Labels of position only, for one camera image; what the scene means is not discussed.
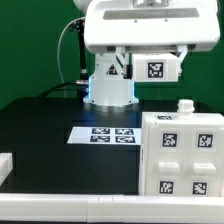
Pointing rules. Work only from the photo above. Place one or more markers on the white left rail piece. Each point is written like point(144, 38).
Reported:
point(6, 166)

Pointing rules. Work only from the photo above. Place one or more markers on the white marker sheet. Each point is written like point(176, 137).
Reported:
point(105, 135)

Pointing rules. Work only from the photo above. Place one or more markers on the black camera on stand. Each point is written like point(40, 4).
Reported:
point(82, 82)

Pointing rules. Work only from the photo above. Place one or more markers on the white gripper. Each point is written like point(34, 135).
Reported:
point(124, 25)

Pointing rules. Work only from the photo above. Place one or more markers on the small white cabinet panel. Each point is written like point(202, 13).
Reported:
point(169, 167)

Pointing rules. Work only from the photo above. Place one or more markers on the white front rail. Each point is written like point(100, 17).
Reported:
point(114, 209)

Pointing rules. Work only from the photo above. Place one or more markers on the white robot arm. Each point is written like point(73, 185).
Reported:
point(107, 87)

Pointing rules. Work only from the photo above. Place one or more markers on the large white cabinet body box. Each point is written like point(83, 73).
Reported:
point(183, 118)

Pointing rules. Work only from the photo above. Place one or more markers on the white cabinet drawer box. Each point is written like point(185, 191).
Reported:
point(156, 68)

